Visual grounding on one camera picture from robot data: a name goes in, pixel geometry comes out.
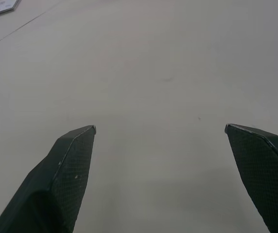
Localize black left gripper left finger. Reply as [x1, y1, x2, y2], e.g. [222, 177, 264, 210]
[0, 125, 97, 233]

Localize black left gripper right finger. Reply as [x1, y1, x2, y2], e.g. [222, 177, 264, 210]
[225, 123, 278, 233]

